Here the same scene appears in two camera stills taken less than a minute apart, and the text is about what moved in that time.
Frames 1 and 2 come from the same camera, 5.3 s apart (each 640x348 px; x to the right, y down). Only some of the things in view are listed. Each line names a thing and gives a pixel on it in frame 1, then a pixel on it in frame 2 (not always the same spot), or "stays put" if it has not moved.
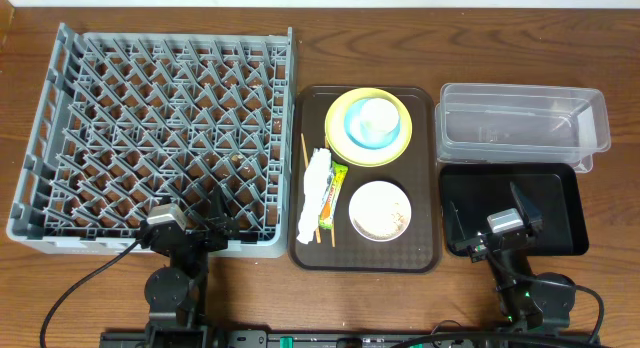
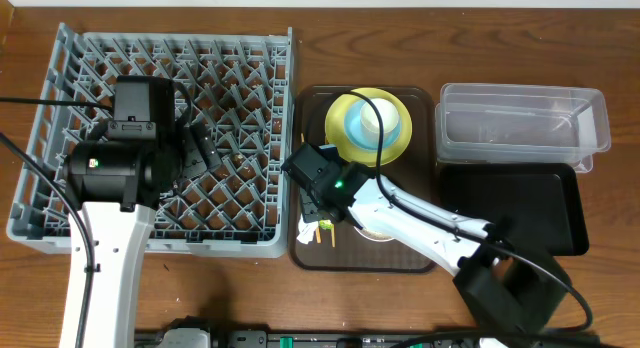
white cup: x=379 y=119 stays put
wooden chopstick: x=305 y=152 stays put
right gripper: x=478 y=250 to x=308 y=209
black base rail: x=351 y=338 stays put
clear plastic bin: x=502 y=123 stays put
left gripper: x=198 y=239 to x=198 y=151
